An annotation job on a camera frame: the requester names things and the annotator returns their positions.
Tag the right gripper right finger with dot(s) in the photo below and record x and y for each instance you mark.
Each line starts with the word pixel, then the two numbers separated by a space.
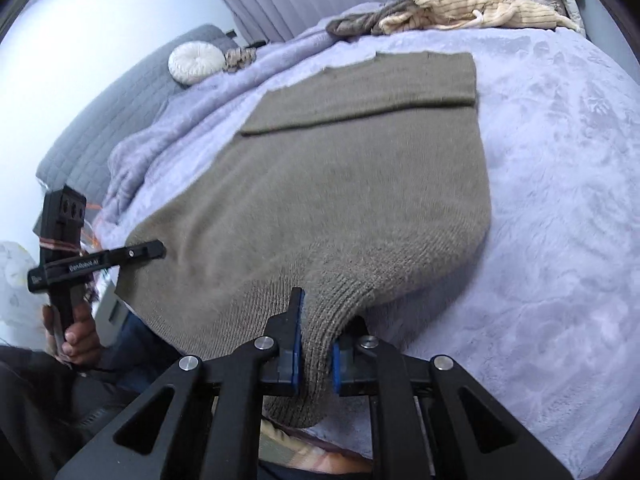
pixel 430 419

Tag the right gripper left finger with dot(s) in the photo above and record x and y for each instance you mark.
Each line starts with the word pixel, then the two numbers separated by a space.
pixel 200 419

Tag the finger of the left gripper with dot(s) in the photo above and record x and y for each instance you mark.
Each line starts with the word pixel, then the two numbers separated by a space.
pixel 134 254

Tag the olive brown knit sweater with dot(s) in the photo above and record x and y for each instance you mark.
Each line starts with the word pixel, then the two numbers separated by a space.
pixel 359 185

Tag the person left hand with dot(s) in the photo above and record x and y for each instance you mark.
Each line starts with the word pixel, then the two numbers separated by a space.
pixel 81 345

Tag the grey quilted headboard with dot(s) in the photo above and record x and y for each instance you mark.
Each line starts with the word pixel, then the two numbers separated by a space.
pixel 79 156

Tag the lavender plush bed blanket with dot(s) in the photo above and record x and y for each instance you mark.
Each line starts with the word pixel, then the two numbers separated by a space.
pixel 548 319

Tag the round white pleated cushion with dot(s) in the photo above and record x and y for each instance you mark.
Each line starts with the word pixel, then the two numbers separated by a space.
pixel 194 61

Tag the small beige crumpled cloth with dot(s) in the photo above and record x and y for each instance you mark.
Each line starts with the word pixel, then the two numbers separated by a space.
pixel 239 58

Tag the dark brown knit garment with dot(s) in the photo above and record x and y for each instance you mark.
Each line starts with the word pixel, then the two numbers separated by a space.
pixel 363 24

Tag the cream striped garment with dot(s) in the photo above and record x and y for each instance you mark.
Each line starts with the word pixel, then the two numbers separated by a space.
pixel 468 14

